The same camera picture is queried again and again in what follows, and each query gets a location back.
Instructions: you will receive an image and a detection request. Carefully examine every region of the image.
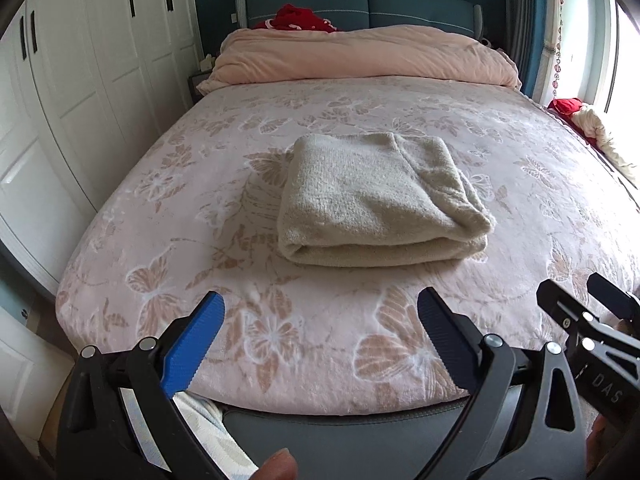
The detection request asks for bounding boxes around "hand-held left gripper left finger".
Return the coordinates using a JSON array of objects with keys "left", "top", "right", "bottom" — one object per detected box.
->
[{"left": 57, "top": 291, "right": 226, "bottom": 480}]

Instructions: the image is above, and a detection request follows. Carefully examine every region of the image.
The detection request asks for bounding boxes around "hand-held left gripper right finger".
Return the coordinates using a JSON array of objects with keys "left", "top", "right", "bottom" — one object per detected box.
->
[{"left": 410, "top": 287, "right": 586, "bottom": 480}]

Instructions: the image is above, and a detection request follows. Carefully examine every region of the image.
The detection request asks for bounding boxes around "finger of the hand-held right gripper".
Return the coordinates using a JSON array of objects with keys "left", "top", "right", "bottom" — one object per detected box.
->
[
  {"left": 586, "top": 272, "right": 640, "bottom": 321},
  {"left": 536, "top": 279, "right": 601, "bottom": 333}
]

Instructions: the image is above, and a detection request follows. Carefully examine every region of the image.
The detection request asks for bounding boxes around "cream knit sweater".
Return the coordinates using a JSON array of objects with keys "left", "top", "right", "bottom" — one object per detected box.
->
[{"left": 276, "top": 131, "right": 496, "bottom": 267}]

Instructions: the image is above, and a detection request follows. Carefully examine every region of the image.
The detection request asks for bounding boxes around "person's right hand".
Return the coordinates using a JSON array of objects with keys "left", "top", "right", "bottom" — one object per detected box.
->
[{"left": 586, "top": 412, "right": 640, "bottom": 480}]

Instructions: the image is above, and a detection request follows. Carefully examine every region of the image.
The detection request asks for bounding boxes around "person's left hand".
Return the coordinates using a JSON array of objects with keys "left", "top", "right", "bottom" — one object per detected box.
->
[{"left": 249, "top": 447, "right": 300, "bottom": 480}]

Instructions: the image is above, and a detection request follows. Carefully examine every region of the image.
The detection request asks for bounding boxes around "person's patterned light clothing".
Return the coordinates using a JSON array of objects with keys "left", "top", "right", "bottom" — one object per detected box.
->
[{"left": 172, "top": 392, "right": 261, "bottom": 480}]

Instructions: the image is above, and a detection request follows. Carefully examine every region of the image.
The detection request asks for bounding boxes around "bed with pink floral blanket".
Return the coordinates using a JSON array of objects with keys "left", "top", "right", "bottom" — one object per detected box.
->
[{"left": 55, "top": 77, "right": 640, "bottom": 416}]

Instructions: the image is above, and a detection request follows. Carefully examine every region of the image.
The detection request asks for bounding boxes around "crumpled cream cloth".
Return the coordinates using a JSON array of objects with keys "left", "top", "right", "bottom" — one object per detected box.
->
[{"left": 570, "top": 104, "right": 631, "bottom": 171}]

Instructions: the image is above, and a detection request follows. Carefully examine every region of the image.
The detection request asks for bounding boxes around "white door panel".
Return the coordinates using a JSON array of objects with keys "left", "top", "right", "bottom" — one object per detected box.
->
[{"left": 0, "top": 305, "right": 76, "bottom": 443}]

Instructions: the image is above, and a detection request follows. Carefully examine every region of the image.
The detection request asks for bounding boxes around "small red cloth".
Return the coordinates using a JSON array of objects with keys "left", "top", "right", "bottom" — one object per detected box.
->
[{"left": 547, "top": 98, "right": 591, "bottom": 117}]

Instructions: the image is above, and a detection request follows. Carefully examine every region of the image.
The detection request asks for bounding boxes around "dark nightstand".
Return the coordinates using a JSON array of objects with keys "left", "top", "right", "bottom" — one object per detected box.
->
[{"left": 188, "top": 73, "right": 212, "bottom": 107}]

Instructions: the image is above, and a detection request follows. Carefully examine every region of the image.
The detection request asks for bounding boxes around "white wardrobe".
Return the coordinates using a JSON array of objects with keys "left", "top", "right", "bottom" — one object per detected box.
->
[{"left": 0, "top": 0, "right": 201, "bottom": 301}]

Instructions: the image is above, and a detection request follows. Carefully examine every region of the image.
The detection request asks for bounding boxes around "grey pleated curtain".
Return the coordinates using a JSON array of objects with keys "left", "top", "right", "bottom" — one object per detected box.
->
[{"left": 502, "top": 0, "right": 551, "bottom": 106}]

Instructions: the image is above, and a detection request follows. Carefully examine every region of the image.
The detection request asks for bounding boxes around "pink duvet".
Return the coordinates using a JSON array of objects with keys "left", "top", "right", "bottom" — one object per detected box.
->
[{"left": 196, "top": 27, "right": 522, "bottom": 96}]

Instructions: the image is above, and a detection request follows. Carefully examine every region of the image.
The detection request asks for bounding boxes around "blue padded headboard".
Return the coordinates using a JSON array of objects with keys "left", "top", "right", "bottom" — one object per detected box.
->
[{"left": 235, "top": 0, "right": 485, "bottom": 43}]

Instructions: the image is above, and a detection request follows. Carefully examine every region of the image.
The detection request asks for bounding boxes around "red cloth with white trim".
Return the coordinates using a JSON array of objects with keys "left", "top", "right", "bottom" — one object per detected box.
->
[{"left": 252, "top": 3, "right": 337, "bottom": 33}]

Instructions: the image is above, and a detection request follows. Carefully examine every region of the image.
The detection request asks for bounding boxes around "grey bed frame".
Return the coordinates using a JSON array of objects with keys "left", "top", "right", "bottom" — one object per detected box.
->
[{"left": 220, "top": 399, "right": 471, "bottom": 480}]

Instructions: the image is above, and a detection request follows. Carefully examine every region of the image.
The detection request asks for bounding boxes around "red and white bead string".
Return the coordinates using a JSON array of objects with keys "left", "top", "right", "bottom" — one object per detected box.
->
[{"left": 550, "top": 0, "right": 570, "bottom": 96}]

